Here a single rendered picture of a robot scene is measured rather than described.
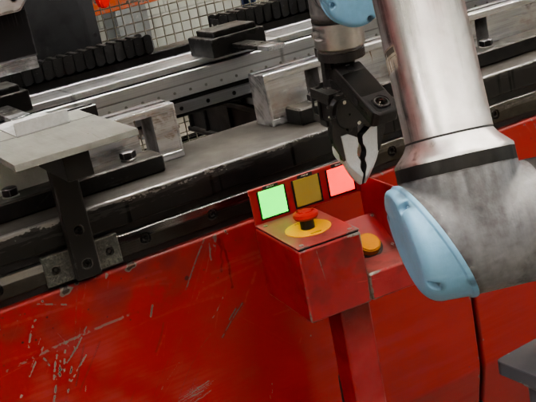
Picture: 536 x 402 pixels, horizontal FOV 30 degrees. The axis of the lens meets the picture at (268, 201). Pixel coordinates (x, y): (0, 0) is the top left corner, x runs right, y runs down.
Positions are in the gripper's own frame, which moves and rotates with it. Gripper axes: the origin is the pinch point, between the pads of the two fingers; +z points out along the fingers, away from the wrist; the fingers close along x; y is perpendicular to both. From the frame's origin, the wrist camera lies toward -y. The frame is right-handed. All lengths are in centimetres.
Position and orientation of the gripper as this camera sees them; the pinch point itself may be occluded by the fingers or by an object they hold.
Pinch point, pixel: (363, 177)
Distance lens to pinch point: 153.8
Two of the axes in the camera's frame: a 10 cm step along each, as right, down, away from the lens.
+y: -4.2, -2.8, 8.6
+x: -8.9, 2.9, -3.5
